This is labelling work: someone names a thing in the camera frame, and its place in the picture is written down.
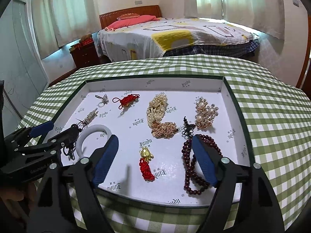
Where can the bed with patterned sheet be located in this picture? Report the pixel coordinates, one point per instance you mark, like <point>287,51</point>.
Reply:
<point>176,37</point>

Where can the pink pearl brooch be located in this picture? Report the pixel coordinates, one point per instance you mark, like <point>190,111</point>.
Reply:
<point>205,114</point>

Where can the white jade bangle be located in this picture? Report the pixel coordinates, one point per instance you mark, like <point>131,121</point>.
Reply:
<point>92,132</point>

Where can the orange patterned pillow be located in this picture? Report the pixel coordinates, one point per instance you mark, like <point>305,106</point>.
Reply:
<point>128,16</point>

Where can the wall light switch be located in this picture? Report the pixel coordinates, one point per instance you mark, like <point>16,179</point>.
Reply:
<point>296,3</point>

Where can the green white tray box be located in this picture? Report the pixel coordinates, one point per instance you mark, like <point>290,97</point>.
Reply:
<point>157,121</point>

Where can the left hand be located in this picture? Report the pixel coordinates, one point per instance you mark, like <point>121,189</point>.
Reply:
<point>8,195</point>

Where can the silver rhinestone hair clip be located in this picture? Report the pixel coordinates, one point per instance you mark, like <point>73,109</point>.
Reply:
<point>87,120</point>

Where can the white wardrobe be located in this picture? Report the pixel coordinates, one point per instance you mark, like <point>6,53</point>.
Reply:
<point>23,76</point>

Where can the silver crystal brooch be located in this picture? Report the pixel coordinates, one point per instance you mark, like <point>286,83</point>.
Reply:
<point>103,100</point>

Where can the wooden headboard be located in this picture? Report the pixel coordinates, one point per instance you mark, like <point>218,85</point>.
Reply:
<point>110,17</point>

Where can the red boxes on nightstand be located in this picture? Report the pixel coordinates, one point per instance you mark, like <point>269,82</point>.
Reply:
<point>84,40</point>

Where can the white curtain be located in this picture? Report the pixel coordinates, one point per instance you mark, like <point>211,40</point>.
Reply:
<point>60,22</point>
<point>267,16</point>

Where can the left white curtain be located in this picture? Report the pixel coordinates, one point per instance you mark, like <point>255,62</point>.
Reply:
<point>60,22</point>

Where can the red tassel gold pendant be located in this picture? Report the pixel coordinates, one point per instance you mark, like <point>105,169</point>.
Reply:
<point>145,157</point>

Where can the wooden door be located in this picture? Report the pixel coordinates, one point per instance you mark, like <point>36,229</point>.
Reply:
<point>305,64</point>

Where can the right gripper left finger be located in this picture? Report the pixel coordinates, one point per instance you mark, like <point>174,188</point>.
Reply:
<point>53,210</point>

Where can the green checkered tablecloth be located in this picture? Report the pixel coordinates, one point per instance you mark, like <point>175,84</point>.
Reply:
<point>277,115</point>

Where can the right white curtain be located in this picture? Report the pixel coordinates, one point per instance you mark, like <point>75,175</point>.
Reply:
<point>267,16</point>

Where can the red knot gold charm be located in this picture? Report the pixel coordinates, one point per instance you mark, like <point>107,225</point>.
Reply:
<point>126,101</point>

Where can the dark wooden nightstand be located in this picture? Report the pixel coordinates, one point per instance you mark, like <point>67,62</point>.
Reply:
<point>84,55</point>

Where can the pink pillow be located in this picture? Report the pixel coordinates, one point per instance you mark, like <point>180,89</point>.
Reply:
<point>131,21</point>

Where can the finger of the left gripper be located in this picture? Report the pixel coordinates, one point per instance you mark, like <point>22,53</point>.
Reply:
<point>65,139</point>
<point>24,135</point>

